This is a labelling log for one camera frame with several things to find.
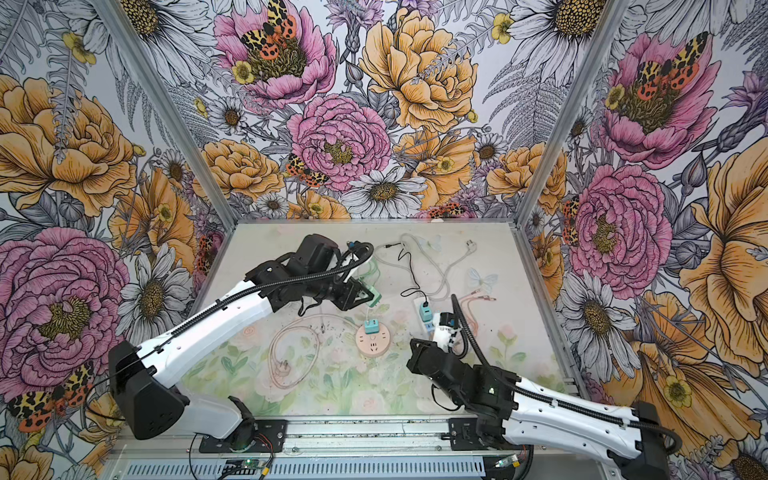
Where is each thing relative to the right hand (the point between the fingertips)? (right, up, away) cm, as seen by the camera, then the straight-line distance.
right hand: (410, 353), depth 74 cm
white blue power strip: (+6, +2, +17) cm, 18 cm away
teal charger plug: (-10, +4, +11) cm, 16 cm away
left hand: (-12, +13, 0) cm, 17 cm away
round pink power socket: (-10, -2, +13) cm, 16 cm away
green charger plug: (-8, +14, 0) cm, 16 cm away
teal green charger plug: (+6, +7, +15) cm, 17 cm away
